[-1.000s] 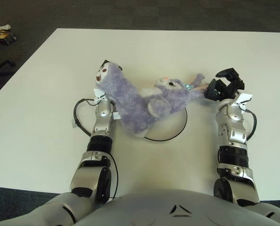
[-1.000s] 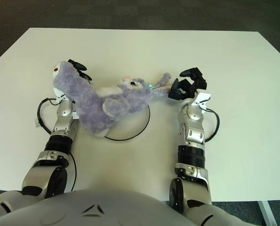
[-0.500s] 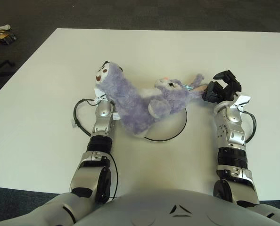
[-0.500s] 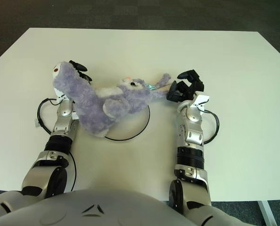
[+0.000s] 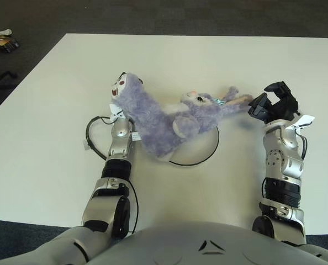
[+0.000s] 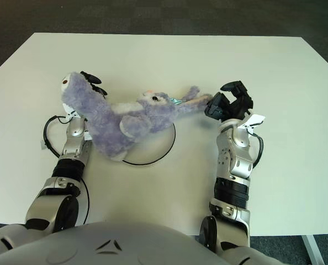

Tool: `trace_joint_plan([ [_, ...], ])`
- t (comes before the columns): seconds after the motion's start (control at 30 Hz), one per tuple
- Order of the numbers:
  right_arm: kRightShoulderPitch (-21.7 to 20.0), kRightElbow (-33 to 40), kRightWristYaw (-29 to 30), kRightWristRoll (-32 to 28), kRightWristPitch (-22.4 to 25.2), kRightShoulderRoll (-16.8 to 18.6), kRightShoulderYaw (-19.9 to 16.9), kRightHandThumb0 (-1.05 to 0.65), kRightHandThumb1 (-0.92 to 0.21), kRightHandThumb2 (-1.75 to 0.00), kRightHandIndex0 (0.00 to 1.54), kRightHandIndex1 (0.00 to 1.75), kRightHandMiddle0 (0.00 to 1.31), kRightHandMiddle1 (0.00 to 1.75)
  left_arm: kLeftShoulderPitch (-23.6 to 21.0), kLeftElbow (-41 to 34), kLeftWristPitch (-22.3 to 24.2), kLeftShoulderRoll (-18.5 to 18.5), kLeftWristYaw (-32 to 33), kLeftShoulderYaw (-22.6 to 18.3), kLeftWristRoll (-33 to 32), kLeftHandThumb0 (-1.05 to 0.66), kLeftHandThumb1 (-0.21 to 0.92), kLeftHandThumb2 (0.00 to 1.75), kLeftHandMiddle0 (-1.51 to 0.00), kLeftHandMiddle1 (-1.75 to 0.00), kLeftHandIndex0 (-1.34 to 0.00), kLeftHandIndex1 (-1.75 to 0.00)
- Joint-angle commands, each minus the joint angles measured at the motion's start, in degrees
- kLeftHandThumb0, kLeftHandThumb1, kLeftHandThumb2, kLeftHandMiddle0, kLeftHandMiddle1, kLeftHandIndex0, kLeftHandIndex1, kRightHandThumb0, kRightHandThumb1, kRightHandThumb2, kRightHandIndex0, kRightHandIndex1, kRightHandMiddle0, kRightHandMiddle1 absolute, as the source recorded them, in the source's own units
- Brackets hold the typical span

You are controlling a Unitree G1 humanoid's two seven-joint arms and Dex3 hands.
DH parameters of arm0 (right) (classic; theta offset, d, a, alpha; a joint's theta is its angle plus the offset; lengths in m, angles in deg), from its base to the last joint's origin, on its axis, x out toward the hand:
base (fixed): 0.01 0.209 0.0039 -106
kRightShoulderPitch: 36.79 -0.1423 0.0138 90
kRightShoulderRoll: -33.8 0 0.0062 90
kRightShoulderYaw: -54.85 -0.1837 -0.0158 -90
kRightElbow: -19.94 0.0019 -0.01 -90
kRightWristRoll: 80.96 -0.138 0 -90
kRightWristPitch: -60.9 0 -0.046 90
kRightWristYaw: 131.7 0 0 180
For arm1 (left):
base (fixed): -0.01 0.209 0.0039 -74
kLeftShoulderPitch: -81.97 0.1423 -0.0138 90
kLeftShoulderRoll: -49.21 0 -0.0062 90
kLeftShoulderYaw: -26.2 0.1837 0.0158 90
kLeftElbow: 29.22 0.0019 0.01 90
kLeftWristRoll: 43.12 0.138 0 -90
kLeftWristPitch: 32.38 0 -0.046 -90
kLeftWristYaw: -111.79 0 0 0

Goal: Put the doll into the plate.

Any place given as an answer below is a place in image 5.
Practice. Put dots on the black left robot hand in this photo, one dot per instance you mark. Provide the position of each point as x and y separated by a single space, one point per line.
122 73

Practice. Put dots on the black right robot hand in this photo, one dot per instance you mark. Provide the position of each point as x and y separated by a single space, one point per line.
280 107

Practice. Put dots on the purple plush doll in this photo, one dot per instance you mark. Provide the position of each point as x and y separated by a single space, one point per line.
153 124

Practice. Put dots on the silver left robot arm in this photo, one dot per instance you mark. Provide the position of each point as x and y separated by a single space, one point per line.
119 146

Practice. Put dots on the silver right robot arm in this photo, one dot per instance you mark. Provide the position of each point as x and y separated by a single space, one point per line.
282 154

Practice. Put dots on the white plate with black rim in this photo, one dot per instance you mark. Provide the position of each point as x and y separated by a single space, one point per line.
200 149

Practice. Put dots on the white right wrist connector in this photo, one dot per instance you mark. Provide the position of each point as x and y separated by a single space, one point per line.
304 120

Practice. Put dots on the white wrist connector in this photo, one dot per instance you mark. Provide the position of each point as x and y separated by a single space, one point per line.
115 110
304 120

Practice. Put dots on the white left wrist connector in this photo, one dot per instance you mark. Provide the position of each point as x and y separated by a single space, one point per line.
115 110

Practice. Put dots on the black chair base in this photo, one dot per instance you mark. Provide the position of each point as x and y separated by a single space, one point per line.
6 75

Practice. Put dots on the grey robot torso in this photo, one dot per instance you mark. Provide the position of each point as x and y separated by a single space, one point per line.
180 243

